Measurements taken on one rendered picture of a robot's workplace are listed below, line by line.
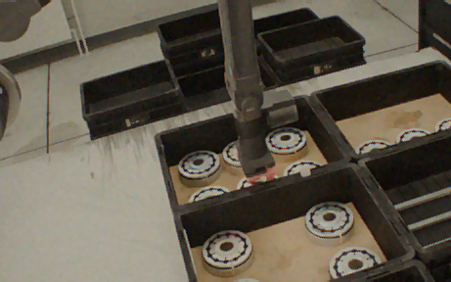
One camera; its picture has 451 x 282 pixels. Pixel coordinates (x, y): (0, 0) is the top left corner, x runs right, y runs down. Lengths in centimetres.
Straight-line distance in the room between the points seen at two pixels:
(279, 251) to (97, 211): 61
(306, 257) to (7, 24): 72
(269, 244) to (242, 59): 39
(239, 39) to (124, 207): 72
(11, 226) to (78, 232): 23
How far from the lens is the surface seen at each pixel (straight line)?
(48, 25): 412
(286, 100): 117
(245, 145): 120
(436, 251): 106
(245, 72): 108
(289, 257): 119
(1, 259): 162
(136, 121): 231
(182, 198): 137
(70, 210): 166
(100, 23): 425
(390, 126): 151
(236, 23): 102
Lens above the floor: 171
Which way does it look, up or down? 35 degrees down
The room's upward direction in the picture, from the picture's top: 11 degrees counter-clockwise
